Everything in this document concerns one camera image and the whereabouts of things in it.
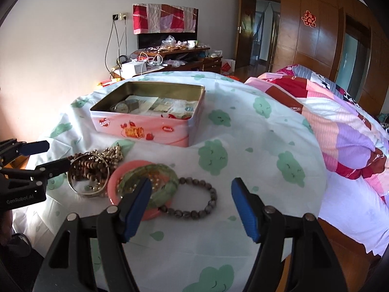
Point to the white green cloud cloth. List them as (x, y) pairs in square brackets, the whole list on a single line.
[(243, 133)]

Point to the silver wrist watch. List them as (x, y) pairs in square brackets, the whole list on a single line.
[(125, 106)]

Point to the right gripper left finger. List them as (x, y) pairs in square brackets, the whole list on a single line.
[(68, 265)]

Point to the pink patchwork quilt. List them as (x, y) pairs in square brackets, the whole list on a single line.
[(353, 143)]

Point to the paper leaflets in tin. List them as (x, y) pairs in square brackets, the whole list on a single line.
[(164, 107)]

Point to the white box appliance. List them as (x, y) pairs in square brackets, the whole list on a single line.
[(131, 69)]

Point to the wall power socket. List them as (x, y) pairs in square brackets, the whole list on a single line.
[(119, 16)]

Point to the pink bangle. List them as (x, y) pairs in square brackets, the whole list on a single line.
[(116, 177)]

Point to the wooden tv cabinet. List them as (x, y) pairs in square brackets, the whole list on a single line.
[(166, 60)]

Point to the wooden door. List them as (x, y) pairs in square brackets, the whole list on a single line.
[(245, 32)]

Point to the pink cookie tin box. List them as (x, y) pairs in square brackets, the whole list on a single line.
[(168, 131)]

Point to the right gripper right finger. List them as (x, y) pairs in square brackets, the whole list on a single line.
[(313, 264)]

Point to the green jade bangle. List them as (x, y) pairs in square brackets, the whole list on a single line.
[(163, 179)]

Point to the television with patchwork cover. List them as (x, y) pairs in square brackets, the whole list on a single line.
[(153, 23)]

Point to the wooden wardrobe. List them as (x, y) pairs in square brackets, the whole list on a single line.
[(324, 49)]

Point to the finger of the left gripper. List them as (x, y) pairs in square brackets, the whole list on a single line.
[(11, 149), (17, 178)]

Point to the red yellow carton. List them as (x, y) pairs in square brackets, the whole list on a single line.
[(109, 82)]

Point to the red double happiness sticker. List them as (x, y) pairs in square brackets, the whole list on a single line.
[(309, 19)]

